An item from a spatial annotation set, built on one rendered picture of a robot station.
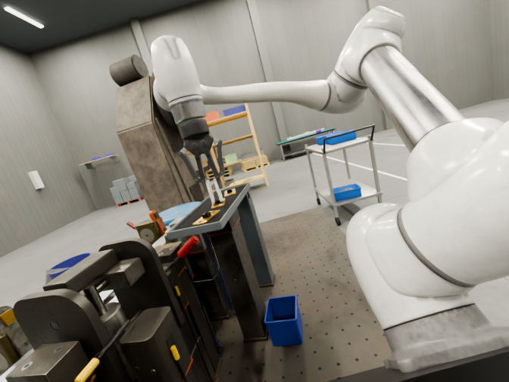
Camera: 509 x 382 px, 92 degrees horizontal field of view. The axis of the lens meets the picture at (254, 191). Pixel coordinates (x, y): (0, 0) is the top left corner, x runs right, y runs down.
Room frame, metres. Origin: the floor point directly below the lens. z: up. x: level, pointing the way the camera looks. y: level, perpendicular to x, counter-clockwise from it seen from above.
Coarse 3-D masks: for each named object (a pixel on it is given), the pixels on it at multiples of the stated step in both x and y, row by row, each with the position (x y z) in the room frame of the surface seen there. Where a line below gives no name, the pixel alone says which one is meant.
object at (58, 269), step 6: (90, 252) 2.78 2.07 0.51; (72, 258) 2.80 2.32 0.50; (78, 258) 2.82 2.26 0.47; (84, 258) 2.82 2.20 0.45; (60, 264) 2.71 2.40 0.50; (66, 264) 2.75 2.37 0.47; (72, 264) 2.78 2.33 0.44; (48, 270) 2.47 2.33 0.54; (54, 270) 2.49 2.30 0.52; (60, 270) 2.52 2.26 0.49; (66, 270) 2.43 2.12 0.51; (48, 276) 2.45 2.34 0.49; (54, 276) 2.42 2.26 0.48
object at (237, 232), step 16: (240, 224) 0.74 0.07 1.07; (224, 240) 0.66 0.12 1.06; (240, 240) 0.70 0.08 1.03; (224, 256) 0.66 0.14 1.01; (240, 256) 0.66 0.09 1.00; (224, 272) 0.67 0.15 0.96; (240, 272) 0.66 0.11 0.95; (240, 288) 0.66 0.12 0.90; (256, 288) 0.71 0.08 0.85; (240, 304) 0.66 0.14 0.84; (256, 304) 0.66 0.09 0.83; (240, 320) 0.67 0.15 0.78; (256, 320) 0.66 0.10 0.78; (256, 336) 0.66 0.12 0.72
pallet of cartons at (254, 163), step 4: (264, 156) 9.51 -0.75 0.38; (248, 160) 9.72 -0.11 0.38; (252, 160) 9.45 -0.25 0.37; (256, 160) 9.46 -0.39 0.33; (264, 160) 9.51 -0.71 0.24; (244, 164) 9.37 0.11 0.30; (248, 164) 9.41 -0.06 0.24; (252, 164) 9.44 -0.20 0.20; (256, 164) 9.48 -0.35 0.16; (260, 164) 9.46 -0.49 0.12; (264, 164) 9.84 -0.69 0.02; (268, 164) 9.51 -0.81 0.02; (244, 168) 9.40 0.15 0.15; (248, 168) 9.39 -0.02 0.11; (252, 168) 9.74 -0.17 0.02; (256, 168) 9.43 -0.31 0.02
